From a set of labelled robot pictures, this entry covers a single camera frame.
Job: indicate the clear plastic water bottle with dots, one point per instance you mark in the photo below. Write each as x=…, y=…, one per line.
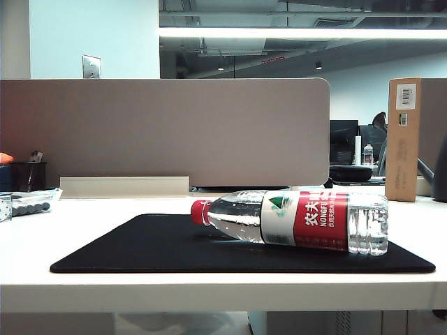
x=314, y=223

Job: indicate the black mouse pad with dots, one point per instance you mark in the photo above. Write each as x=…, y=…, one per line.
x=139, y=244

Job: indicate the small background water bottle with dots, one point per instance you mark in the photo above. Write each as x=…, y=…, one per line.
x=367, y=155

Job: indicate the beige desk partition panel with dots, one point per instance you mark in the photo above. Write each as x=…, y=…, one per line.
x=174, y=132

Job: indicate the black computer monitor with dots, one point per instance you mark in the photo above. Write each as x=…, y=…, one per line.
x=370, y=136
x=344, y=139

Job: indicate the black round cushion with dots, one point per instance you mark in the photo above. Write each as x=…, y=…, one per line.
x=351, y=172

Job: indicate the white upright cylinder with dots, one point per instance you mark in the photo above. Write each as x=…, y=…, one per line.
x=358, y=150

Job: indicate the white desk leg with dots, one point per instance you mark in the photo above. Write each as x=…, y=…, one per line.
x=258, y=322

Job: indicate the gray office chair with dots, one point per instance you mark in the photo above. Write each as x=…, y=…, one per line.
x=380, y=122

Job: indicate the tall brown cardboard box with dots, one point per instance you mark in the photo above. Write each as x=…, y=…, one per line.
x=401, y=157

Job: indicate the clear acrylic marker tray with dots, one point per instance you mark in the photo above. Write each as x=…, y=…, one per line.
x=42, y=199

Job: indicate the black mesh pen holder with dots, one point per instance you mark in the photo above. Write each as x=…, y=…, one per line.
x=28, y=176

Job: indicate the orange cloth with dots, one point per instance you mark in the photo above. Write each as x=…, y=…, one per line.
x=5, y=158

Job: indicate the dark blue bag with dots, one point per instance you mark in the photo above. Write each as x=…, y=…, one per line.
x=5, y=178

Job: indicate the metal wall switch plate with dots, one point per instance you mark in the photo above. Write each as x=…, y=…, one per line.
x=91, y=67

